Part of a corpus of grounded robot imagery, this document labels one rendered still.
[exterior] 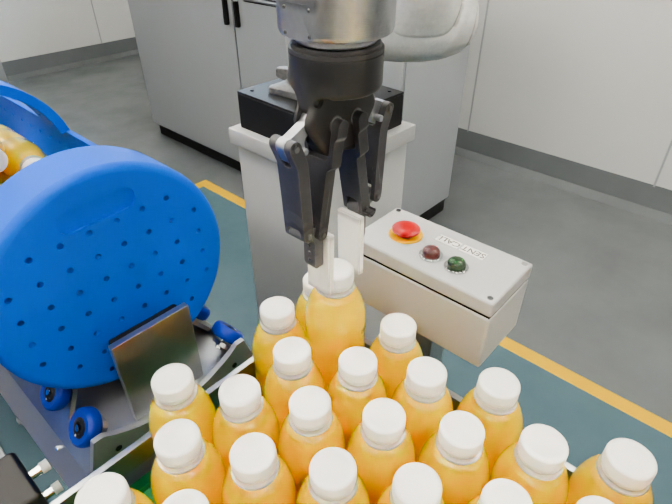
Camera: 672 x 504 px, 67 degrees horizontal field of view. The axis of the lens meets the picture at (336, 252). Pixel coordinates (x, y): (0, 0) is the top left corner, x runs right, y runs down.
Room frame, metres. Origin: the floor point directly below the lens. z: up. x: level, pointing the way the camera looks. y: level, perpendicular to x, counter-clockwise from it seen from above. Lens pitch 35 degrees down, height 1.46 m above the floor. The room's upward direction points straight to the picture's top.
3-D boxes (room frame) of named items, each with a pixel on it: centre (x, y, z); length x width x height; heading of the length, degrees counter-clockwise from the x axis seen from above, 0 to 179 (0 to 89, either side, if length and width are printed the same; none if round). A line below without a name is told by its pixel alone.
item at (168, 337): (0.44, 0.22, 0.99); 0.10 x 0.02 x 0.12; 138
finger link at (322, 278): (0.40, 0.01, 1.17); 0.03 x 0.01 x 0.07; 48
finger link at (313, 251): (0.39, 0.03, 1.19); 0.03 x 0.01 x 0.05; 138
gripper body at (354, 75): (0.42, 0.00, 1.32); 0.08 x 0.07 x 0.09; 138
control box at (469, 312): (0.52, -0.13, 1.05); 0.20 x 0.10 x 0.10; 48
